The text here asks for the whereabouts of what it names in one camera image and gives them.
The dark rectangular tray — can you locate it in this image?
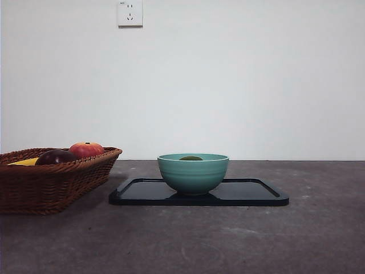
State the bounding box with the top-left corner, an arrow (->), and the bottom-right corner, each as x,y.
108,178 -> 290,207

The white wall socket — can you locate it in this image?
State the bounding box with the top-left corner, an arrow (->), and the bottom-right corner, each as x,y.
117,0 -> 144,29

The yellow banana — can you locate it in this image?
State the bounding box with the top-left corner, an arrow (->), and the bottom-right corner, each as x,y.
6,157 -> 39,166

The dark purple plum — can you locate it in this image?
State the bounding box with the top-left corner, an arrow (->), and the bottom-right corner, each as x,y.
34,149 -> 78,166

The red apple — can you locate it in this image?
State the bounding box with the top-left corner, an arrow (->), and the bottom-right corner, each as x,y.
68,141 -> 105,158

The brown wicker basket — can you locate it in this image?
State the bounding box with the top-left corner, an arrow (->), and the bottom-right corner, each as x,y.
0,147 -> 123,215

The teal bowl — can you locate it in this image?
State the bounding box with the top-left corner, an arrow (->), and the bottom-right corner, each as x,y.
157,153 -> 230,196

